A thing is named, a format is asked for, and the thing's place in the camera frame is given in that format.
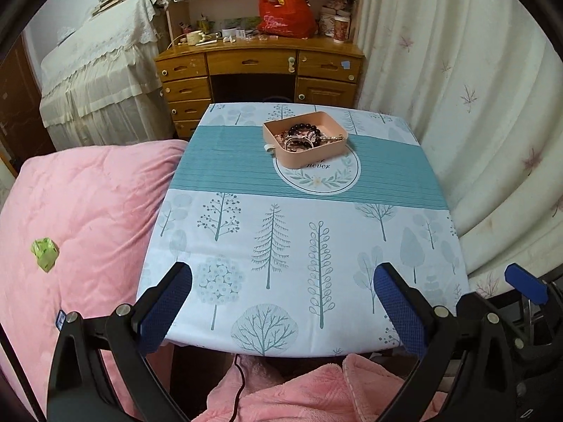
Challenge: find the pink quilt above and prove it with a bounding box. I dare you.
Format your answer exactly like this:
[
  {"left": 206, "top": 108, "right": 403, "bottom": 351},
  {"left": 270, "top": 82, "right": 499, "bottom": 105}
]
[{"left": 1, "top": 140, "right": 186, "bottom": 405}]

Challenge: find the wooden desk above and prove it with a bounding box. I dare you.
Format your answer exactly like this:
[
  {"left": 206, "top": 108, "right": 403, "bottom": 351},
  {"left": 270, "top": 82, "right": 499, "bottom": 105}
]
[{"left": 154, "top": 36, "right": 365, "bottom": 140}]

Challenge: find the pink fleece sleeve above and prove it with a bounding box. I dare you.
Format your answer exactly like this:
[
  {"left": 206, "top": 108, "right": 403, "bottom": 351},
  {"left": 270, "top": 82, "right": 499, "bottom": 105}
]
[{"left": 192, "top": 352, "right": 448, "bottom": 422}]

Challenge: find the cream floral curtain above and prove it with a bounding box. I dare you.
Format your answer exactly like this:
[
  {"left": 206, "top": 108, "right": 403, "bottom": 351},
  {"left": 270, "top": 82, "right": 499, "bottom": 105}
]
[{"left": 356, "top": 0, "right": 562, "bottom": 297}]

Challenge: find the patterned blue white tablecloth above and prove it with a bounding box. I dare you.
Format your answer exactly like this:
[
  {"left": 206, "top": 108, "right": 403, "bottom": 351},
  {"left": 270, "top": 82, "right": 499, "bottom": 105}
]
[{"left": 138, "top": 103, "right": 469, "bottom": 357}]

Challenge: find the pink jewelry tray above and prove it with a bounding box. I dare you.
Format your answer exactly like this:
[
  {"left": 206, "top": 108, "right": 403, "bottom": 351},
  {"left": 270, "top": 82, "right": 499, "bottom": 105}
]
[{"left": 262, "top": 111, "right": 348, "bottom": 170}]

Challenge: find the red plastic bag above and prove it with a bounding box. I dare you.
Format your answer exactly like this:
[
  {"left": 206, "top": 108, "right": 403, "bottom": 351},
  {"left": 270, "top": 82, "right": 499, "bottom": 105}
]
[{"left": 257, "top": 0, "right": 317, "bottom": 39}]

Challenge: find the white mug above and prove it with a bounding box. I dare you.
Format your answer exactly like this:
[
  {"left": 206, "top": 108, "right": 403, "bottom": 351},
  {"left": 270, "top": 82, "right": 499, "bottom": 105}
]
[{"left": 186, "top": 31, "right": 205, "bottom": 46}]

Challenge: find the black bead bracelet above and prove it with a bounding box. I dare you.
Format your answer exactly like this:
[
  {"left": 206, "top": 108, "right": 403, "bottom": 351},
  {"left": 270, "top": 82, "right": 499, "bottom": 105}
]
[{"left": 287, "top": 122, "right": 320, "bottom": 142}]

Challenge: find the green paper scrap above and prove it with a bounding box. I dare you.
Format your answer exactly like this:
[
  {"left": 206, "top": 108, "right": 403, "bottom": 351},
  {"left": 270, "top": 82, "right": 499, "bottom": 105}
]
[{"left": 31, "top": 237, "right": 59, "bottom": 273}]

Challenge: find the white lace cover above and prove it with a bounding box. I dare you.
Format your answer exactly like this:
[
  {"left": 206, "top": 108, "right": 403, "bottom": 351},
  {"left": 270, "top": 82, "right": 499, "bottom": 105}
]
[{"left": 39, "top": 0, "right": 174, "bottom": 151}]

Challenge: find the brown wooden door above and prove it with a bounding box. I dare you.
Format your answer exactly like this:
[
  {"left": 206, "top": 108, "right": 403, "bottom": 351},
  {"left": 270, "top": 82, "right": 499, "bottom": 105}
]
[{"left": 0, "top": 35, "right": 55, "bottom": 172}]

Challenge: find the white pearl necklace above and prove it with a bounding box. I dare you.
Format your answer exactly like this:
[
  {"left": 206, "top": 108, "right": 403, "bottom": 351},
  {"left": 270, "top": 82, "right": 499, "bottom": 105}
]
[{"left": 277, "top": 128, "right": 329, "bottom": 151}]

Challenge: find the red white cup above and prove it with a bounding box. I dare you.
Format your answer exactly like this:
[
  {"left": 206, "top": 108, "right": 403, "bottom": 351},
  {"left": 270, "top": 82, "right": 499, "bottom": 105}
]
[{"left": 333, "top": 15, "right": 350, "bottom": 43}]

